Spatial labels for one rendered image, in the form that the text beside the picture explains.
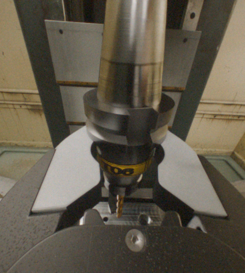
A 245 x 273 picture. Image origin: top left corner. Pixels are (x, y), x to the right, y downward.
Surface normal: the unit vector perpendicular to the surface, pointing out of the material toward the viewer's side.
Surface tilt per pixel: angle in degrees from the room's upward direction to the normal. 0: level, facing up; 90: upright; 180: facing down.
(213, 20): 90
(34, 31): 90
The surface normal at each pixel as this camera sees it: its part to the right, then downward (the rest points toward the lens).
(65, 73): 0.04, 0.52
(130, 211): 0.06, -0.84
